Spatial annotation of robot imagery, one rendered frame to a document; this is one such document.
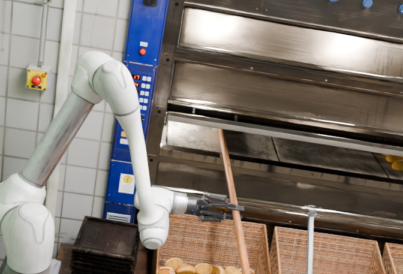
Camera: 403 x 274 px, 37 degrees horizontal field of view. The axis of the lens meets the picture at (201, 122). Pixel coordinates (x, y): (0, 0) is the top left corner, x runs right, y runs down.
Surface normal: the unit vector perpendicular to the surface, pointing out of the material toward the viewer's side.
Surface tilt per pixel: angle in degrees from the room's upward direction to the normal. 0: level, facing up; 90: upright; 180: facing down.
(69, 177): 90
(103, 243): 0
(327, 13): 90
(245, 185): 70
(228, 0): 90
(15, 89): 90
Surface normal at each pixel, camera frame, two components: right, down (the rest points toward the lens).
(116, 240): 0.18, -0.91
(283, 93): 0.09, 0.05
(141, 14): 0.03, 0.38
